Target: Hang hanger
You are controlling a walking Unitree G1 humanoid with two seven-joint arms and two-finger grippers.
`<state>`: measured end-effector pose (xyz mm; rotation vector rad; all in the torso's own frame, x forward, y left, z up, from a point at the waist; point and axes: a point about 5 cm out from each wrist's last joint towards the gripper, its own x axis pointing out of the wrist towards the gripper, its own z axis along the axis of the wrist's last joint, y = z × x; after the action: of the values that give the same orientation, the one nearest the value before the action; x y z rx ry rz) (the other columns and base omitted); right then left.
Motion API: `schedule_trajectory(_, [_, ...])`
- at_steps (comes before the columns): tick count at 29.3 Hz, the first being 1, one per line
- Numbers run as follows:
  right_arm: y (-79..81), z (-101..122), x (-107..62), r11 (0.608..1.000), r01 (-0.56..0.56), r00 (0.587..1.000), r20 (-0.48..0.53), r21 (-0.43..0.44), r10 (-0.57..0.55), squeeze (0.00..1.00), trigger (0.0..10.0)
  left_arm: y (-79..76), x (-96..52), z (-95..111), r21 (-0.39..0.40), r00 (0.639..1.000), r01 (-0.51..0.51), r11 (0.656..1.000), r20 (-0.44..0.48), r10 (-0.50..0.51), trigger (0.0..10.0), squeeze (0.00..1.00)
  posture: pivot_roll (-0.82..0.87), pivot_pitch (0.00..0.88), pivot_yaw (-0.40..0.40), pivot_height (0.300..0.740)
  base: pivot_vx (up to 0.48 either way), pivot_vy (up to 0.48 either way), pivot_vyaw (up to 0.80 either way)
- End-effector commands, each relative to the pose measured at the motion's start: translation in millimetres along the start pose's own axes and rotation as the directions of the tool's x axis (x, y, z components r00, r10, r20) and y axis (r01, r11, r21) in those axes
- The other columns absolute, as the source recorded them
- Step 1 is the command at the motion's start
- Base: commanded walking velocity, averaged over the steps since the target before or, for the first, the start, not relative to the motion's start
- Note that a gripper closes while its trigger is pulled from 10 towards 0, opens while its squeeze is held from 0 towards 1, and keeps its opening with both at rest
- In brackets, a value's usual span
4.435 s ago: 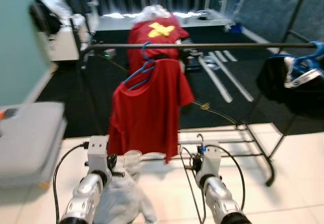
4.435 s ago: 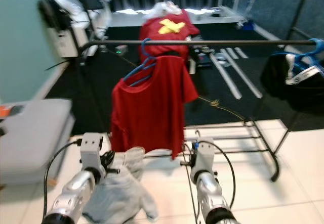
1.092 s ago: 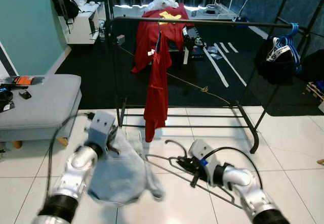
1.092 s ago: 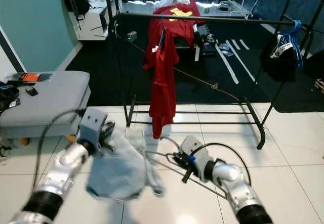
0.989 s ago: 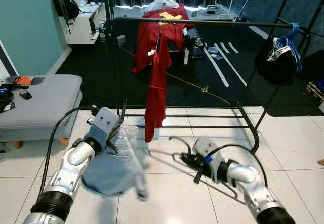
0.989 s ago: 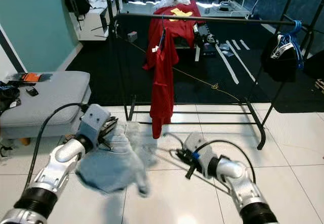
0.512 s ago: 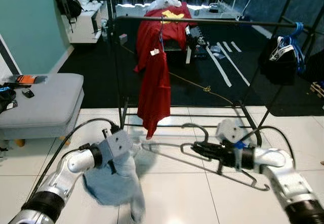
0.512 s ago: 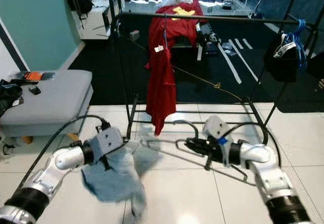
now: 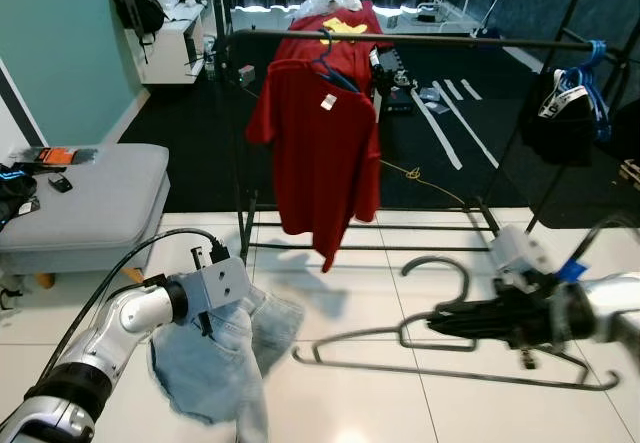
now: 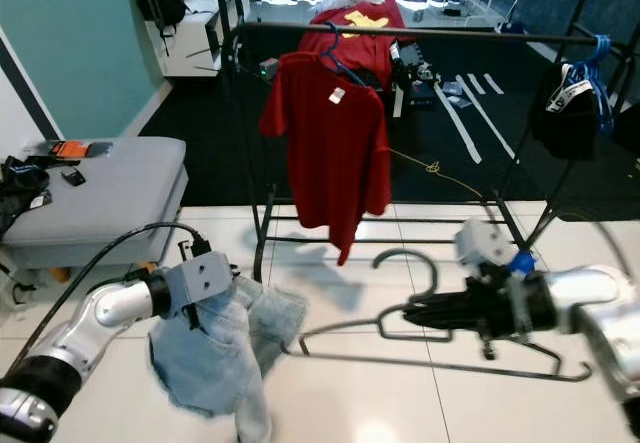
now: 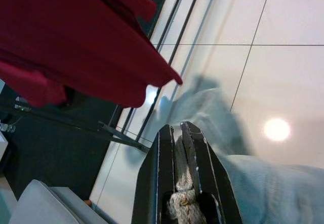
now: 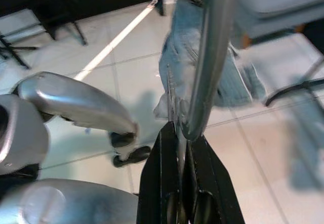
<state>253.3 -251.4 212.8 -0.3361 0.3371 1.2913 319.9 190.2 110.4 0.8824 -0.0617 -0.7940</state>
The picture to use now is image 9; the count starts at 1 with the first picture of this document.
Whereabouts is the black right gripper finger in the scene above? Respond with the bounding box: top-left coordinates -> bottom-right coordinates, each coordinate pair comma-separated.
428,319 -> 504,341
426,300 -> 504,323

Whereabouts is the grey metal hanger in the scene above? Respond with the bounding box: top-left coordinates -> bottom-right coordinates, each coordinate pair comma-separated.
292,256 -> 621,392

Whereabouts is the blue hanger bundle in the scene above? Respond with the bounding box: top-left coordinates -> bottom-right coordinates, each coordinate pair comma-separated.
548,40 -> 613,144

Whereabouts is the black garment white band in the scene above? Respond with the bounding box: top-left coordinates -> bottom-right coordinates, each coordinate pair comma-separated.
520,68 -> 611,169

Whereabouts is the red t-shirt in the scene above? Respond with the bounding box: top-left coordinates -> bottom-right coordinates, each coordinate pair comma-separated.
246,58 -> 383,272

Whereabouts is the black metal clothes rack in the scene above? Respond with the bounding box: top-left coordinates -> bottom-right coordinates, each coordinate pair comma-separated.
210,0 -> 640,259

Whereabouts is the red cloth yellow logo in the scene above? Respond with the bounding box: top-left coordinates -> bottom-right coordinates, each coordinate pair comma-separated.
275,3 -> 386,89

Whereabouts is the white plastic bag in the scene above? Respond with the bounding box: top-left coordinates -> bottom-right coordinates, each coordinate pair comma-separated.
298,0 -> 363,16

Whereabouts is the white cabinet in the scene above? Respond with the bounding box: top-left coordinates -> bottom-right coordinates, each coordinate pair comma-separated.
140,3 -> 216,86

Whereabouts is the grey upholstered ottoman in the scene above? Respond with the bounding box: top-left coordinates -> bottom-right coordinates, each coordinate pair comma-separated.
0,143 -> 171,289

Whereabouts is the orange black package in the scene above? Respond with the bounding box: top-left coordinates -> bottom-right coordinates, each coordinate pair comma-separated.
25,146 -> 99,166

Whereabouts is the black backpack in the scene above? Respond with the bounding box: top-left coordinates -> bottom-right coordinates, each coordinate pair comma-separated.
108,0 -> 166,44

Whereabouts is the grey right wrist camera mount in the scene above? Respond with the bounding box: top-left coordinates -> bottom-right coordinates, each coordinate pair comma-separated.
490,225 -> 581,294

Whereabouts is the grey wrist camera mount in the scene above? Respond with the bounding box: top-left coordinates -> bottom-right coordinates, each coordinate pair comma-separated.
190,256 -> 251,316
490,225 -> 581,294

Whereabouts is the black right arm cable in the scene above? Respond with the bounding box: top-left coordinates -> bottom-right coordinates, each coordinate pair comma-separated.
570,213 -> 640,264

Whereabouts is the yellow cord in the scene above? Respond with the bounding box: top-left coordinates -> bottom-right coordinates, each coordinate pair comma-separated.
378,158 -> 471,209

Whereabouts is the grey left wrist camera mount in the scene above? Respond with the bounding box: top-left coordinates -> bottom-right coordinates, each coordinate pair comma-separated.
190,256 -> 251,316

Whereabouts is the blue wire hanger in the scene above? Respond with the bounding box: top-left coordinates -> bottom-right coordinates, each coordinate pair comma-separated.
310,25 -> 366,94

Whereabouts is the black strap bag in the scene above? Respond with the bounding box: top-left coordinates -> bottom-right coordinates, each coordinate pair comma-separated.
0,163 -> 41,229

